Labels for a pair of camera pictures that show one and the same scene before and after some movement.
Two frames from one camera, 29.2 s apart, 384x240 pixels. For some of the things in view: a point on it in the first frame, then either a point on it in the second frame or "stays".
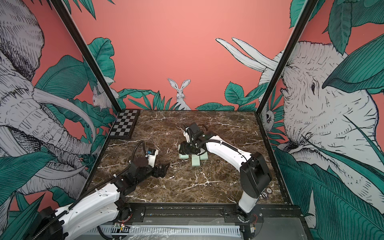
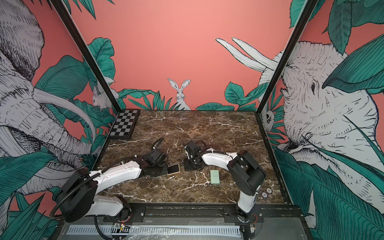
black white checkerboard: x=124 y=124 stays
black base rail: x=210 y=212 stays
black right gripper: x=184 y=149 -> x=187 y=166
